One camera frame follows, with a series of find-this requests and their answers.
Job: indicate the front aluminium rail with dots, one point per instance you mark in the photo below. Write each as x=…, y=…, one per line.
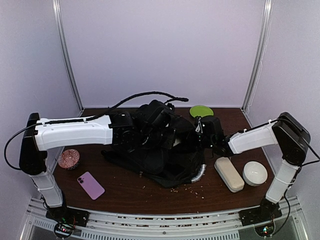
x=219, y=225

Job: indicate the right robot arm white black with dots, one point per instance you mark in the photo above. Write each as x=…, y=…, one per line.
x=285, y=132

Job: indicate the beige fabric pencil pouch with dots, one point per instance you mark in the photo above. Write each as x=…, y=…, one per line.
x=177, y=141

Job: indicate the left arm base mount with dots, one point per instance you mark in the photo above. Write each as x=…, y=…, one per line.
x=67, y=219

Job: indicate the pink smartphone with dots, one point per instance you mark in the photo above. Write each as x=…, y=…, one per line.
x=90, y=185

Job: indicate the beige glasses case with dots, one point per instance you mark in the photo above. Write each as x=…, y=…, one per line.
x=229, y=174

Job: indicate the aluminium frame post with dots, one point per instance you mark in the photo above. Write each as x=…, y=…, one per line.
x=261, y=47
x=66, y=57

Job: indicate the white bowl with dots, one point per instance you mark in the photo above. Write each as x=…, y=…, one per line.
x=254, y=173

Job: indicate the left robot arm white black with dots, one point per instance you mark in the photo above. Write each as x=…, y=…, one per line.
x=42, y=134

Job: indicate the black student backpack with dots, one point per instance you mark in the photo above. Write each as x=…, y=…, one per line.
x=182, y=164

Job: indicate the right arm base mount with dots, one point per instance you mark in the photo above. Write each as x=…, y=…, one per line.
x=262, y=217

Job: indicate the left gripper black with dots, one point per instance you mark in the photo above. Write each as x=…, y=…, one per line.
x=169, y=143

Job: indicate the left aluminium frame post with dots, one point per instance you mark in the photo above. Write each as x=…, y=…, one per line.
x=66, y=57

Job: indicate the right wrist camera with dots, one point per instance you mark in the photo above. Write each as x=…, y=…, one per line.
x=198, y=125

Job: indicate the right aluminium frame post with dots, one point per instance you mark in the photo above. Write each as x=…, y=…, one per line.
x=261, y=47

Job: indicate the red patterned small bowl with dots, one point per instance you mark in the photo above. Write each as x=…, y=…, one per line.
x=69, y=159

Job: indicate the green plate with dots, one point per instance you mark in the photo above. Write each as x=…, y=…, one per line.
x=200, y=111

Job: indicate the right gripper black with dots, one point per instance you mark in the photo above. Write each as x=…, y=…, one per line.
x=197, y=148

